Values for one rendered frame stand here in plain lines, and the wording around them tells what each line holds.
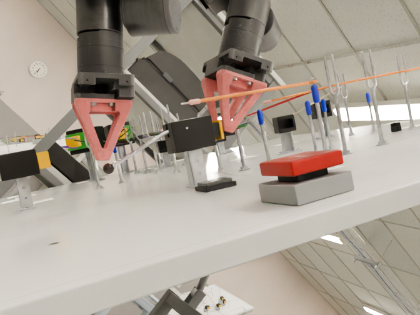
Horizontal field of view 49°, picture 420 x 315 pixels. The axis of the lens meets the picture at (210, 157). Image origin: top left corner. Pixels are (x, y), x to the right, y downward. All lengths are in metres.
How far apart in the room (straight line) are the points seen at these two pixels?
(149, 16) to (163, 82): 1.12
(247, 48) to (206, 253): 0.39
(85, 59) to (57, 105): 7.58
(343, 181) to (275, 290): 10.27
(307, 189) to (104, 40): 0.32
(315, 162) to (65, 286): 0.20
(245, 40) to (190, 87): 1.09
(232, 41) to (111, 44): 0.16
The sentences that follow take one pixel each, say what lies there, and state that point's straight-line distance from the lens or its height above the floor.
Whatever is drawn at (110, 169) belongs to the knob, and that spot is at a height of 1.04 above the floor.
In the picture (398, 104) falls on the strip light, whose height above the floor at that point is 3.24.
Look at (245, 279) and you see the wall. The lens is 10.08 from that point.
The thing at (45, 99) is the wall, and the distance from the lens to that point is 8.13.
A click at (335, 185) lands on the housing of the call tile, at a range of 0.38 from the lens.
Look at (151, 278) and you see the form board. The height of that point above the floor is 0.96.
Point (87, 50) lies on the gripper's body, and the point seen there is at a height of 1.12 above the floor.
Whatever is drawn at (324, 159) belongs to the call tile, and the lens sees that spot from 0.37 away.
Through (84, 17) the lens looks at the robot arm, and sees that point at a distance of 0.59.
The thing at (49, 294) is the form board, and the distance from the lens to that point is 0.27.
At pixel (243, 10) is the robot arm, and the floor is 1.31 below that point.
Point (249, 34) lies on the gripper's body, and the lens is 0.64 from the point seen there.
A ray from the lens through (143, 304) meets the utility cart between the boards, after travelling 4.53.
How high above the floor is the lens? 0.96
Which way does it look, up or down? 17 degrees up
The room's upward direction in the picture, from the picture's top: 40 degrees clockwise
